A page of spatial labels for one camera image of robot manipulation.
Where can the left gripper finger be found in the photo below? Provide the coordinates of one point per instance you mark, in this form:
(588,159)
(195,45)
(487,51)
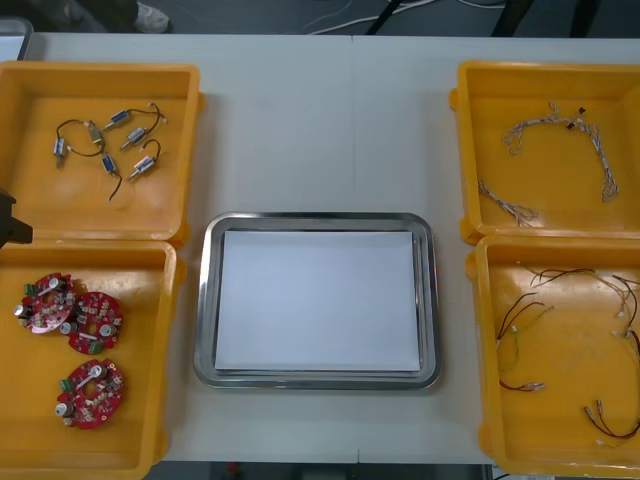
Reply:
(17,231)
(7,200)

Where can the metal solenoid with blue label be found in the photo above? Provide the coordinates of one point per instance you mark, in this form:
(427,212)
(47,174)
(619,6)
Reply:
(144,164)
(108,164)

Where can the round red circuit board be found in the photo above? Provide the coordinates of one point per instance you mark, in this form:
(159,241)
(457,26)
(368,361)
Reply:
(95,322)
(90,395)
(45,302)

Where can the steel tray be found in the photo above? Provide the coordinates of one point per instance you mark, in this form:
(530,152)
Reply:
(320,382)

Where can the yellow-orange plastic bin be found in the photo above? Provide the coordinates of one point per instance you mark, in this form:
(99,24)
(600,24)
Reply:
(575,350)
(140,400)
(550,170)
(150,210)

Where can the group of metal solenoids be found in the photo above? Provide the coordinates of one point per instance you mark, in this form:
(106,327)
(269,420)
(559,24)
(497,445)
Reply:
(119,118)

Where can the grey plastic container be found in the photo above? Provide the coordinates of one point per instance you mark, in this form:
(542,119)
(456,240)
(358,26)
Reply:
(15,30)

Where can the person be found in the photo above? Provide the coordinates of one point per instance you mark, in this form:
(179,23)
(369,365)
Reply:
(152,19)

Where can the white paper sheet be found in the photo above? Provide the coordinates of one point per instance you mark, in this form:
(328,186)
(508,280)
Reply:
(320,300)

